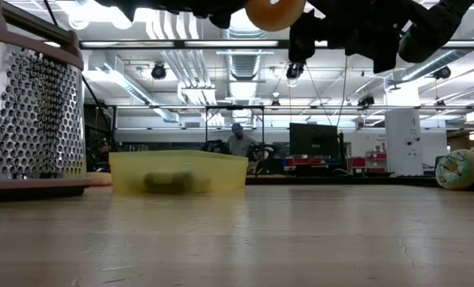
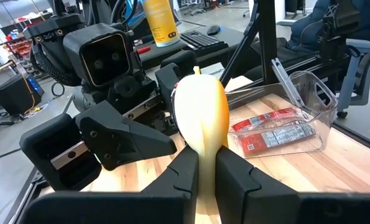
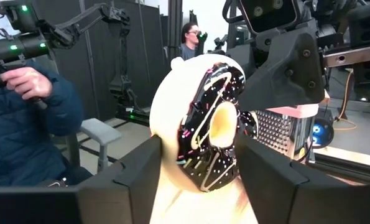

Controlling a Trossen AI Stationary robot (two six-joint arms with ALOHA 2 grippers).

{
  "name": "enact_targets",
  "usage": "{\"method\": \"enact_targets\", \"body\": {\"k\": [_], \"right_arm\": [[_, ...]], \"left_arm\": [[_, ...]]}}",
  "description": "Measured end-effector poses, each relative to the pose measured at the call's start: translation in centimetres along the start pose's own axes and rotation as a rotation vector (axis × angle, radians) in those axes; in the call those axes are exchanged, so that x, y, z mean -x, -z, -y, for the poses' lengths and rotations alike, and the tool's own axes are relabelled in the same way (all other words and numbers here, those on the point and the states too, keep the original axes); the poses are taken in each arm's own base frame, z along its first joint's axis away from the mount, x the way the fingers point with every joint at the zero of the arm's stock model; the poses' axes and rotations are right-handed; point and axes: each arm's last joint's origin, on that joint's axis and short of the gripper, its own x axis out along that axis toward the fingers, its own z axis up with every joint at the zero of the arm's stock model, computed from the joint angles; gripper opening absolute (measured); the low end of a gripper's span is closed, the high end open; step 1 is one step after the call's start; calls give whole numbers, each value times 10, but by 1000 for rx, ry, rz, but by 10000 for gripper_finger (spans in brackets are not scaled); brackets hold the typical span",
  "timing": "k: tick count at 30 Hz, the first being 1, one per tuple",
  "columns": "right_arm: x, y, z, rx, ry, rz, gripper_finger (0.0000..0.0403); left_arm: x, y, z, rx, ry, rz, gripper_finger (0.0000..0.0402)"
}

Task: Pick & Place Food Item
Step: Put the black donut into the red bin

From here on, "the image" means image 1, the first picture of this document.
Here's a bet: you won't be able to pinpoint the red storage bins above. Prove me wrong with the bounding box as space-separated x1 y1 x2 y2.
350 150 389 175

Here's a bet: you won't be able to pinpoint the person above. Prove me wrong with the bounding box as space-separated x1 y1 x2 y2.
226 122 257 157

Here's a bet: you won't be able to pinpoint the white column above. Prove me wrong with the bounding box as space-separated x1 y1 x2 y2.
384 108 423 177

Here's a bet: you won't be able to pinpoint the black computer monitor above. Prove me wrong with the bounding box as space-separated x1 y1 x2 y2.
288 122 340 159

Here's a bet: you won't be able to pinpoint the chocolate iced cream donut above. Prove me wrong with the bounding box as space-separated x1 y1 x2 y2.
244 0 307 33

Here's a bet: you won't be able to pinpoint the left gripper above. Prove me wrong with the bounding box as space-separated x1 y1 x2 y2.
156 0 248 29

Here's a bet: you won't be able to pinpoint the yellow translucent plastic bin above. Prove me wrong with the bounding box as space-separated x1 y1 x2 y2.
108 149 249 196

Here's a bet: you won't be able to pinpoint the silver ventilation duct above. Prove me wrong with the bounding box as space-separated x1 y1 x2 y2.
399 39 474 83
219 7 274 125

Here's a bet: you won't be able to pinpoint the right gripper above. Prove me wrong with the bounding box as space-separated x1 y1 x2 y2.
288 0 417 75

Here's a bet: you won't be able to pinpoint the black beam with light strips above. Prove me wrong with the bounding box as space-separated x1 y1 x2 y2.
79 38 474 50

